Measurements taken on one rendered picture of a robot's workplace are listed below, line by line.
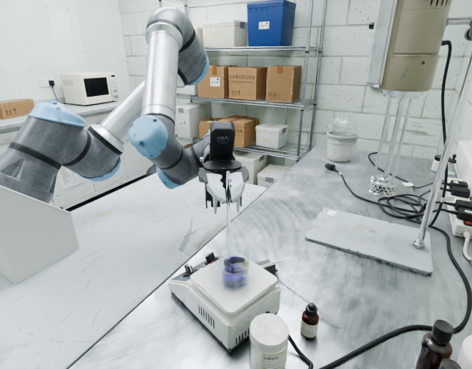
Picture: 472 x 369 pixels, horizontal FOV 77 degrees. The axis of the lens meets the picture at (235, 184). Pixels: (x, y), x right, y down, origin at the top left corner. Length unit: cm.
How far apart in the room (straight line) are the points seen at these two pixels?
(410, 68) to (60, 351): 84
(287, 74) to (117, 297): 223
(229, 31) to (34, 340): 252
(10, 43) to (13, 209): 280
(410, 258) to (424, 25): 51
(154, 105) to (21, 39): 290
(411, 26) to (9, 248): 93
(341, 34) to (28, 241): 261
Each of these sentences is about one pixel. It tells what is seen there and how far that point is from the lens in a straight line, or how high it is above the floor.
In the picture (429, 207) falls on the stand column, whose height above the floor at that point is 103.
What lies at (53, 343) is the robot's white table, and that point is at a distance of 67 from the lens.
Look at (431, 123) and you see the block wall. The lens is 285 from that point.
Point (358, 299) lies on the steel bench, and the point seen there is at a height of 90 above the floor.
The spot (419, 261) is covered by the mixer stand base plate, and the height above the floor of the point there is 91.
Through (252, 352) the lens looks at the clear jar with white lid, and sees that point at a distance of 51.
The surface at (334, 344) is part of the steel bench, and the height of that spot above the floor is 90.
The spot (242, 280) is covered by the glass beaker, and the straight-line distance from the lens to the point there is 53.
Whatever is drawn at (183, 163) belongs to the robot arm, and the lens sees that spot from 70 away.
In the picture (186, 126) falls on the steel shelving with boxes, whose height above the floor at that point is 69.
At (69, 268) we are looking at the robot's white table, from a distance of 82.
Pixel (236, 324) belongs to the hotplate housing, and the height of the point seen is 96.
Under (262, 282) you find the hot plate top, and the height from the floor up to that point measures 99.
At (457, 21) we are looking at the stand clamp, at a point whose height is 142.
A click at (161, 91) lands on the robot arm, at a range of 71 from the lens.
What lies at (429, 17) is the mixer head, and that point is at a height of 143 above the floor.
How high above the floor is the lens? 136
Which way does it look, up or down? 24 degrees down
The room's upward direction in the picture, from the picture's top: straight up
